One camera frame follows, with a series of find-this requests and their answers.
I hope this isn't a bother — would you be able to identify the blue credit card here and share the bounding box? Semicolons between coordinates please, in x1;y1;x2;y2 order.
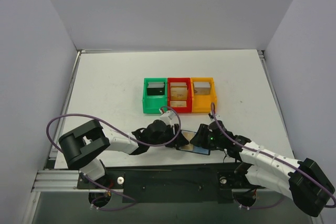
193;146;211;155

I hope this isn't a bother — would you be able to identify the black leather card holder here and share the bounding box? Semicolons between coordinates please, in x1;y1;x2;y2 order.
177;130;211;156

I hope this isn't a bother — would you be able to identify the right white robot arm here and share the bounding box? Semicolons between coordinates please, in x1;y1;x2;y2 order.
190;121;335;217

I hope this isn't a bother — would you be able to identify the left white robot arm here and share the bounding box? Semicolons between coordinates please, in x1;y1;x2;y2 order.
59;119;189;181

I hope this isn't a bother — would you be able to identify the black card stack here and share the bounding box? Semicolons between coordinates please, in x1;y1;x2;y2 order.
146;82;165;96

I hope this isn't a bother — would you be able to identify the green plastic bin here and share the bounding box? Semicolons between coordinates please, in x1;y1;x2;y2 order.
142;78;167;114

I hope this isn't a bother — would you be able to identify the orange plastic bin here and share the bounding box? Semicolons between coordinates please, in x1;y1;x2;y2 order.
190;77;217;113

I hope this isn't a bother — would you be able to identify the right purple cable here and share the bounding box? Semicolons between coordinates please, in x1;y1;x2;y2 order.
209;102;336;210

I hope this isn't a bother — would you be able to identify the purple cable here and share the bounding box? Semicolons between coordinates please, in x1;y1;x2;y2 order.
209;102;336;210
46;105;181;211

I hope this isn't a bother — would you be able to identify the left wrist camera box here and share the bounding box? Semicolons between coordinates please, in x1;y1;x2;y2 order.
159;110;176;125

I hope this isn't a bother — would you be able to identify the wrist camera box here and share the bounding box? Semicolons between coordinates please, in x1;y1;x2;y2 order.
208;113;222;122
159;110;176;125

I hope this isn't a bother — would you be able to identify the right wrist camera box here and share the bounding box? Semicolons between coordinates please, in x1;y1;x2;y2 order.
208;113;222;122

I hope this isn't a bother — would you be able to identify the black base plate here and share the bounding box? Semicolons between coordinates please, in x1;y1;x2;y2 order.
76;162;267;205

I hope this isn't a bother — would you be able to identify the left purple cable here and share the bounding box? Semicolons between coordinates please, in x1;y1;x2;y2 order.
46;105;181;211

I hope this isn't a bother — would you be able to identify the aluminium frame rail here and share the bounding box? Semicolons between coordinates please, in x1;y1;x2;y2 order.
31;49;111;193

